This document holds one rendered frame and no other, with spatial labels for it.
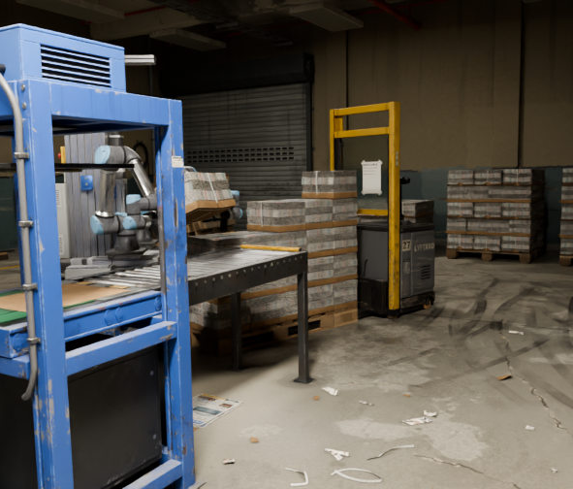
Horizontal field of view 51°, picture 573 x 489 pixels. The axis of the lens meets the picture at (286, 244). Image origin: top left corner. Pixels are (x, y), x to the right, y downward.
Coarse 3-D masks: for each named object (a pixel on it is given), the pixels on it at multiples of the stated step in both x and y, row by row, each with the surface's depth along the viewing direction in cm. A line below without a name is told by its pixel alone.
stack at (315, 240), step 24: (192, 240) 437; (216, 240) 416; (240, 240) 430; (264, 240) 444; (288, 240) 461; (312, 240) 478; (312, 264) 479; (264, 288) 448; (312, 288) 482; (192, 312) 447; (216, 312) 422; (264, 312) 449; (288, 312) 466; (192, 336) 450; (264, 336) 469; (288, 336) 469
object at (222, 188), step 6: (210, 174) 368; (216, 174) 373; (222, 174) 378; (216, 180) 371; (222, 180) 376; (216, 186) 369; (222, 186) 374; (228, 186) 379; (216, 192) 368; (222, 192) 373; (228, 192) 378; (222, 198) 371; (228, 198) 376; (222, 210) 374; (204, 216) 374; (210, 216) 385
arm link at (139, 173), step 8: (128, 152) 352; (128, 160) 352; (136, 160) 352; (136, 168) 349; (136, 176) 347; (144, 176) 347; (144, 184) 343; (144, 192) 341; (152, 192) 341; (152, 200) 336; (152, 208) 337
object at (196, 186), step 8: (184, 176) 351; (192, 176) 352; (200, 176) 358; (184, 184) 351; (192, 184) 350; (200, 184) 356; (192, 192) 349; (200, 192) 354; (208, 192) 361; (192, 200) 349; (200, 200) 351; (208, 200) 358; (200, 208) 349; (208, 208) 356; (192, 216) 362
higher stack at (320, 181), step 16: (304, 176) 513; (320, 176) 498; (336, 176) 490; (352, 176) 502; (304, 192) 513; (320, 192) 500; (336, 192) 491; (336, 208) 492; (352, 208) 504; (336, 240) 496; (352, 240) 508; (336, 256) 497; (352, 256) 509; (336, 272) 498; (352, 272) 511; (336, 288) 499; (352, 288) 513; (336, 304) 501; (336, 320) 502; (352, 320) 515
